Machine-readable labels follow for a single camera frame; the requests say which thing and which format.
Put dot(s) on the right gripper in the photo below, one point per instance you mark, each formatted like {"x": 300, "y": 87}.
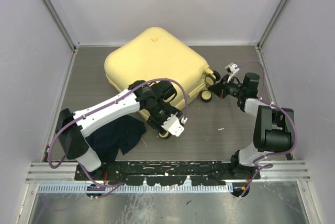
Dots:
{"x": 221, "y": 89}

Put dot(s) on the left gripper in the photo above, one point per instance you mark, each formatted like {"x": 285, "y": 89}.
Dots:
{"x": 170, "y": 110}

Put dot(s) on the yellow hard-shell suitcase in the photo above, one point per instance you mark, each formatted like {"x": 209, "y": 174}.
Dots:
{"x": 157, "y": 54}

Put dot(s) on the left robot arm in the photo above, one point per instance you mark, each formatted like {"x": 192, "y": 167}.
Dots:
{"x": 74, "y": 127}

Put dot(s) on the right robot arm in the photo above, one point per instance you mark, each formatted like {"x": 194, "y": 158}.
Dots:
{"x": 273, "y": 130}

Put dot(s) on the dark navy garment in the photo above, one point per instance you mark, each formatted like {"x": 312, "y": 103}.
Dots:
{"x": 122, "y": 134}

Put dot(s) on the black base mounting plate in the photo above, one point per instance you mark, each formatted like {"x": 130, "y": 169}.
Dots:
{"x": 168, "y": 173}

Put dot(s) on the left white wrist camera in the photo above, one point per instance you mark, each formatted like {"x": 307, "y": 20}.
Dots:
{"x": 174, "y": 125}

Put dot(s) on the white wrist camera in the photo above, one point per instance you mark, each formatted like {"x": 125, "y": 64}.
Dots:
{"x": 174, "y": 125}
{"x": 232, "y": 70}

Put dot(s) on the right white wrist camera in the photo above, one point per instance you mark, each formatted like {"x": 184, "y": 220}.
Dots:
{"x": 232, "y": 70}

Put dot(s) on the aluminium frame rail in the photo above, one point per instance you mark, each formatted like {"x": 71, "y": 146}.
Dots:
{"x": 281, "y": 171}

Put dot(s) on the white slotted cable duct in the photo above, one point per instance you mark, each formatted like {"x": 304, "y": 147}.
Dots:
{"x": 90, "y": 188}

